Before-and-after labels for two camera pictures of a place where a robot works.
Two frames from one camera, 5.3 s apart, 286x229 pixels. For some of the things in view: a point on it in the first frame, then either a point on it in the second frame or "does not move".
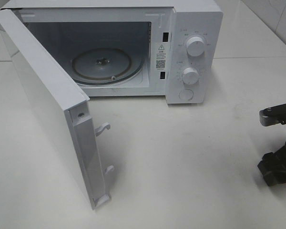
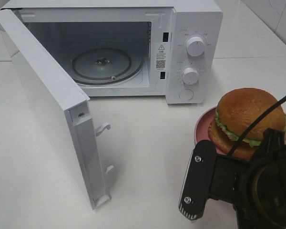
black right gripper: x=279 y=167 -> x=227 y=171
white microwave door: x=60 y=102 does not move
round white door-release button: x=186 y=94 does not move
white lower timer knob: x=190 y=76 does not move
